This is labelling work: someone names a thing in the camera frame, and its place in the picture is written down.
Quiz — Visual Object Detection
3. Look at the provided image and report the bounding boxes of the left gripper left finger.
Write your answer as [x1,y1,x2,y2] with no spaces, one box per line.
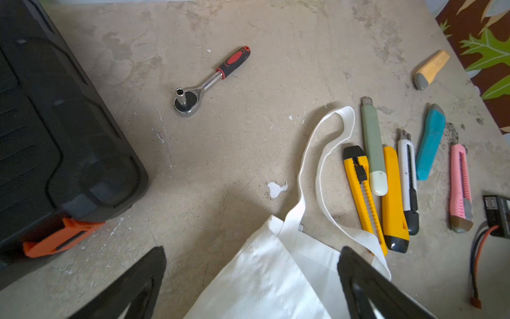
[71,247,167,318]

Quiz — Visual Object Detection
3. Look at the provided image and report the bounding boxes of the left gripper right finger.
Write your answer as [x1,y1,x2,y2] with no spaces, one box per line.
[337,246,435,318]

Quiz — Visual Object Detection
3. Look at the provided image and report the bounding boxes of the yellow wide utility knife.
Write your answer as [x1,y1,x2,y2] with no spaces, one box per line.
[382,146,410,253]

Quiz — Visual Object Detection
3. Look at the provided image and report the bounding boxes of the white tote bag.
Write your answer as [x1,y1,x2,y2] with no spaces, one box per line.
[182,105,393,319]

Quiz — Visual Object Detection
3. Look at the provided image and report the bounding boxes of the yellow black slim knife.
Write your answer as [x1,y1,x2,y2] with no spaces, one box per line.
[343,146,388,256]

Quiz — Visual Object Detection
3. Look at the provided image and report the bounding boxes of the sage green art knife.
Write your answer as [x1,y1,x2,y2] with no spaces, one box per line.
[361,96,389,197]

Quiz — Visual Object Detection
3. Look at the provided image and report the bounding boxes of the black tool case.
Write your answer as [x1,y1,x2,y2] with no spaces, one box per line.
[1,1,149,288]

